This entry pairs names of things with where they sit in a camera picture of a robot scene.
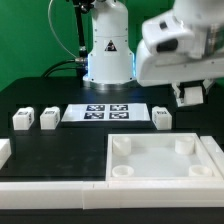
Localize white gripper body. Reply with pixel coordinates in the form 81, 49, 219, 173
136, 40, 224, 87

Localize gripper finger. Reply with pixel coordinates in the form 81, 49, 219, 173
171, 83, 185, 107
202, 79, 215, 95

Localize white square tabletop tray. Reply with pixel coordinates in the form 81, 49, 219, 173
106, 133, 223, 181

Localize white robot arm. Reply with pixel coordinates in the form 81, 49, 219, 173
83, 0, 224, 106

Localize white sheet with markers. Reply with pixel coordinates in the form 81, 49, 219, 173
62, 103, 150, 122

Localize white left fence piece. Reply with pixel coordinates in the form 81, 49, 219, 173
0, 139, 11, 169

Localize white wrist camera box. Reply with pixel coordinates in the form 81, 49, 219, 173
142, 10, 195, 55

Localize black cables at base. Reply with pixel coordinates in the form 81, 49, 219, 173
41, 58, 88, 79

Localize black camera pole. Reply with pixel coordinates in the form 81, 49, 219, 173
71, 0, 95, 78

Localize grey curved cable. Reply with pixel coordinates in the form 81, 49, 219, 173
47, 0, 80, 60

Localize white front fence rail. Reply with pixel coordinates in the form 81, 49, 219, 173
0, 180, 224, 209

